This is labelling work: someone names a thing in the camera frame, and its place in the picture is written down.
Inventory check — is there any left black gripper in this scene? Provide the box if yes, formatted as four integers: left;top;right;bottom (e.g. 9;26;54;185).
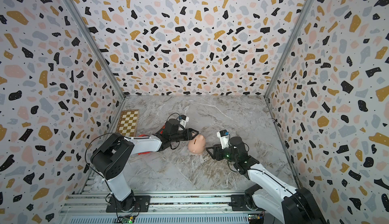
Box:
170;128;199;144

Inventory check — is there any pink piggy bank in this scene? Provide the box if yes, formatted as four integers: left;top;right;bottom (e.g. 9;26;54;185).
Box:
188;134;206;155

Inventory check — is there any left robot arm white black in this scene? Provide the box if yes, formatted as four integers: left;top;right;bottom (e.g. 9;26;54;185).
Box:
89;115;199;212

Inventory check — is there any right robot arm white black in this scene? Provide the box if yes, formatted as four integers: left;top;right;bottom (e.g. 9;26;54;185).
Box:
206;136;326;224

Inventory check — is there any wooden chessboard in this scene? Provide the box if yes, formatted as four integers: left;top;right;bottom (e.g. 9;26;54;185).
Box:
116;109;139;137

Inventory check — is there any right circuit board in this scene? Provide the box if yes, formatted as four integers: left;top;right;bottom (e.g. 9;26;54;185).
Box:
248;214;264;224

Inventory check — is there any circuit board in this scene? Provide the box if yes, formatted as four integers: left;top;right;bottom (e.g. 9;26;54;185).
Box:
248;214;264;224
116;215;136;224

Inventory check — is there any left circuit board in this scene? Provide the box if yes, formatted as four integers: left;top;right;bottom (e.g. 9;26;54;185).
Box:
116;215;136;224

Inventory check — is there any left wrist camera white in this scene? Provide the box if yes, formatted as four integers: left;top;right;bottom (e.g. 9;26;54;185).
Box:
178;115;189;128

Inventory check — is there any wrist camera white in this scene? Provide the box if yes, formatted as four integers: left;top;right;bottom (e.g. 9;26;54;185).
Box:
178;115;189;128
217;130;230;150

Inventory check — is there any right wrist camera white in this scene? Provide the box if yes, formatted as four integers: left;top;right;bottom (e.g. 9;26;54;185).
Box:
217;130;230;150

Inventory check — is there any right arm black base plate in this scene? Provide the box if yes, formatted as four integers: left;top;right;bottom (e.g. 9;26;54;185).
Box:
229;194;266;211

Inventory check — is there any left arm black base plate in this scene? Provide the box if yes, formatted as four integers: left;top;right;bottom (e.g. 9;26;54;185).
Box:
106;195;151;214

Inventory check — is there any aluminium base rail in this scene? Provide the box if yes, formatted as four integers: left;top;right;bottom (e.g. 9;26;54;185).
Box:
59;190;282;224

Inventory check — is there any right aluminium corner post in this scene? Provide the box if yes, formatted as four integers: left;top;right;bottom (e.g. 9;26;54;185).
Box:
264;0;314;99

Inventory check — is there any aluminium corner post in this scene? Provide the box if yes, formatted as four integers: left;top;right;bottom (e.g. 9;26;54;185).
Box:
63;0;125;101
264;0;314;99

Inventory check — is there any left aluminium corner post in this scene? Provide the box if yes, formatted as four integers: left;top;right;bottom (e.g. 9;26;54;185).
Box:
63;0;125;101

